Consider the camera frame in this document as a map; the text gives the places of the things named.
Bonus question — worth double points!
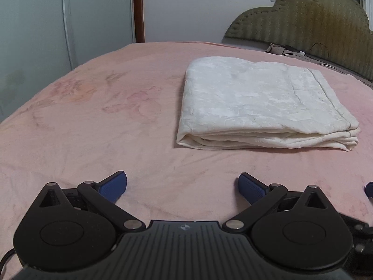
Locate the thin black charging wire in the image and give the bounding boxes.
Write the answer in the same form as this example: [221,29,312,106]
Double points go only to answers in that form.
[284,42,331,65]

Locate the black cable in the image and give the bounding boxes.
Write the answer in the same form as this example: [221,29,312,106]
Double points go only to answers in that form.
[0,247,16,270]

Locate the beige crumpled cloth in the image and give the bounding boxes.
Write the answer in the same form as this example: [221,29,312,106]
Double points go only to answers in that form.
[266,43,290,55]

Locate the olive padded headboard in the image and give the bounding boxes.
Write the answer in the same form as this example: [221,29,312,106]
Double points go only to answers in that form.
[223,0,373,83]

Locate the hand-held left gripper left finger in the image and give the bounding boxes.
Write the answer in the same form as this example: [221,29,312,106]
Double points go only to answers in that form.
[29,171,146,234]

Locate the pink blanket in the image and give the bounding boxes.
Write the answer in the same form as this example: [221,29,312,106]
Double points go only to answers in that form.
[0,41,373,280]

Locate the white pants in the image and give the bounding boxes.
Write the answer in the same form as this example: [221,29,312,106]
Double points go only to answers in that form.
[176,57,360,151]

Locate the brown wooden post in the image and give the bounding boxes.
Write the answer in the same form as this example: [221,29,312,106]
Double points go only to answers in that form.
[132,0,145,43]

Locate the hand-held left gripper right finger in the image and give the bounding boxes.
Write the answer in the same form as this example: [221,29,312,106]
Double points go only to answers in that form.
[222,173,333,233]

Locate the white wardrobe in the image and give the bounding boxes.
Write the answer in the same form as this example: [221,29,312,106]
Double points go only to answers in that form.
[0,0,136,120]

